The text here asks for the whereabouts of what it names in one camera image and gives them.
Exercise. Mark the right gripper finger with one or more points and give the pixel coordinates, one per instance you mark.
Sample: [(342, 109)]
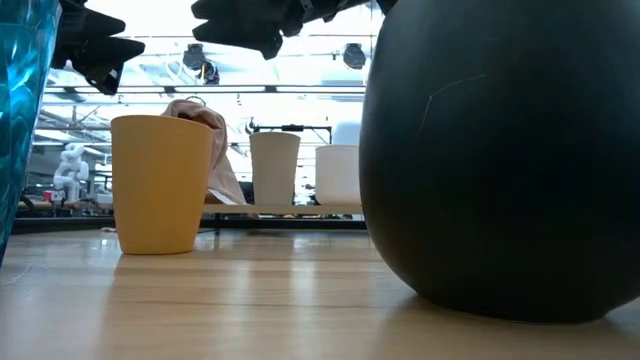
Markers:
[(235, 10), (240, 35)]

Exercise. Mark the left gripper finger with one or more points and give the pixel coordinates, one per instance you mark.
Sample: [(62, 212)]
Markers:
[(95, 55), (85, 20)]

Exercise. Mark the teal faceted glass tumbler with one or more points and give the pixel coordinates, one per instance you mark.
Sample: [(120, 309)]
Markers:
[(25, 100)]

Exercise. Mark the yellow plastic cup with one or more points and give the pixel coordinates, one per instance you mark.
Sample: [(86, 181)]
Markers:
[(160, 185)]

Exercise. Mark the beige pink cloth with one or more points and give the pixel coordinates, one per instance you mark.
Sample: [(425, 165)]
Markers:
[(220, 165)]

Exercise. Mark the beige ribbed cup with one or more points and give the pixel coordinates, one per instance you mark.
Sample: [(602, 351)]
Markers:
[(275, 170)]

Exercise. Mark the white ceramic mug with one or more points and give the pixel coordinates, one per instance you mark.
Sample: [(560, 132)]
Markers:
[(337, 175)]

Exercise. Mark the large black round vase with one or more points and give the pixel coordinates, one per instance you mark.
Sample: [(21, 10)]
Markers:
[(500, 175)]

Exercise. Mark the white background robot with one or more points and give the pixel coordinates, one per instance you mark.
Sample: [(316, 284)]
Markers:
[(70, 170)]

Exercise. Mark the white background panel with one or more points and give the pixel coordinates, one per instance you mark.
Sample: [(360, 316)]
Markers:
[(346, 132)]

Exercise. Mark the black background station frame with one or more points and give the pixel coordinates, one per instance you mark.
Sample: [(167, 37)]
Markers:
[(292, 128)]

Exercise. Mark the wooden shelf black frame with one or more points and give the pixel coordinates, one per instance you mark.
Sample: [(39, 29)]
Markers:
[(280, 209)]

